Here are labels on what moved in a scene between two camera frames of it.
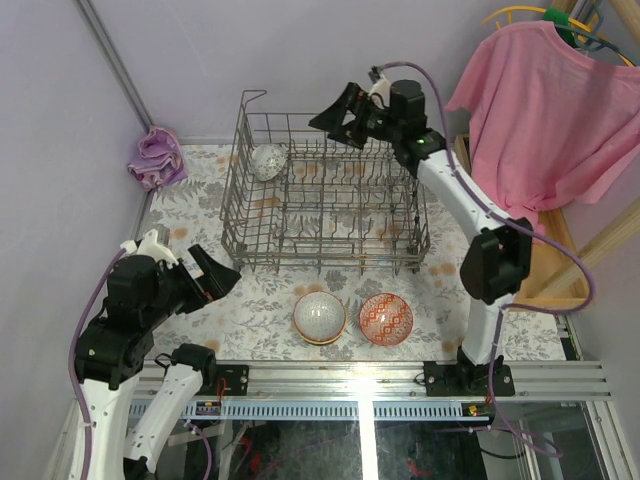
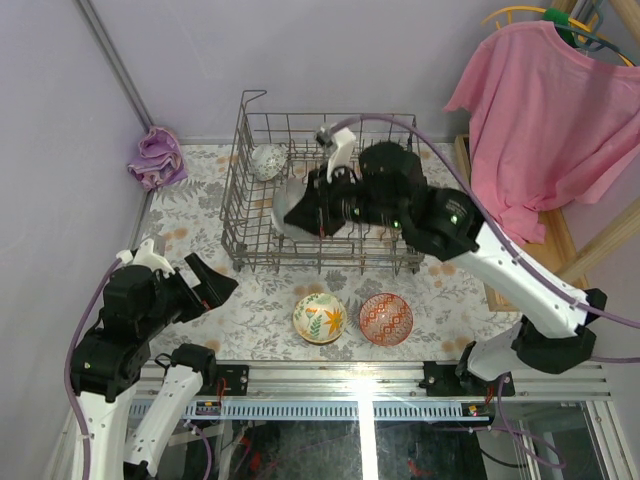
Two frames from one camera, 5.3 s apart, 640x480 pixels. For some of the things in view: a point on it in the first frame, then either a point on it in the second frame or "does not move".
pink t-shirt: [551, 122] does not move
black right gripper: [331, 121] to [313, 212]
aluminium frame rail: [405, 380] does not move
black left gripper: [192, 278] does not move
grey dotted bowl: [319, 316] to [286, 196]
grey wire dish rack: [298, 201] does not move
